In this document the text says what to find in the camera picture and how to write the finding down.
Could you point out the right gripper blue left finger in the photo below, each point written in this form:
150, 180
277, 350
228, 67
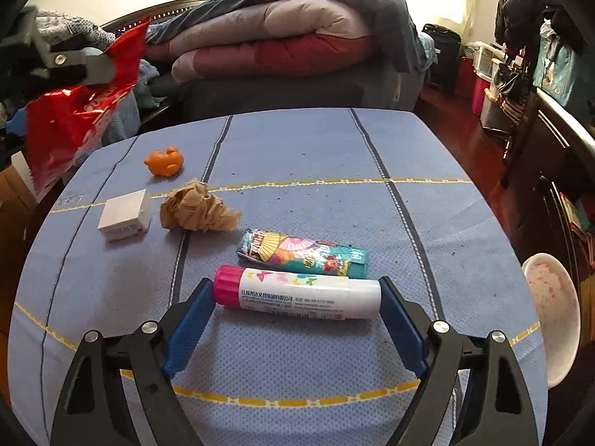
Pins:
92, 407

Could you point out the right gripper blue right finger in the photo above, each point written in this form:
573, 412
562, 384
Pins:
496, 408

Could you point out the red snack packet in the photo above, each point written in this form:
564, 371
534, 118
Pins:
65, 123

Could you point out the pink white trash bin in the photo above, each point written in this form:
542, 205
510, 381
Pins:
558, 309

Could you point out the grey fuzzy blanket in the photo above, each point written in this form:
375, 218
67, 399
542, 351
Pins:
57, 28

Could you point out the dark wooden headboard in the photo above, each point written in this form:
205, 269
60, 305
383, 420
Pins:
157, 12

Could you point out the teal fleece blanket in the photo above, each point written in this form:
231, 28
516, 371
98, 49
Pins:
126, 121

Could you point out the orange toy animal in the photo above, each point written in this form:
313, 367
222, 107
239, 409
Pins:
165, 163

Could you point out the small white box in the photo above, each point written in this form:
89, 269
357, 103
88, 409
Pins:
124, 216

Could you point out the crumpled brown paper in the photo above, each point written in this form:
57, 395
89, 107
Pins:
192, 207

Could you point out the white pink glue stick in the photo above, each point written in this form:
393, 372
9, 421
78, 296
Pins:
297, 295

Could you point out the dark wooden dresser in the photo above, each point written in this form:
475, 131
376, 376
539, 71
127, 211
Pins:
551, 166

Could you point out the teal colourful candy wrapper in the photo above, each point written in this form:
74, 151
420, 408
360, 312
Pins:
299, 255

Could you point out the folded pink red quilt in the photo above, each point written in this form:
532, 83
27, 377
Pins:
285, 38

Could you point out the blue tablecloth with yellow stripes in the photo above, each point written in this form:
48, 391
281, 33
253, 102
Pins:
292, 194

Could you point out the black suitcase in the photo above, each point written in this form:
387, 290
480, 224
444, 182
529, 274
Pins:
443, 73

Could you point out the dark blue bed cover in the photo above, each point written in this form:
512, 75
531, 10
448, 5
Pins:
391, 79

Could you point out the black jacket on rack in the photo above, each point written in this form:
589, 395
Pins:
517, 21

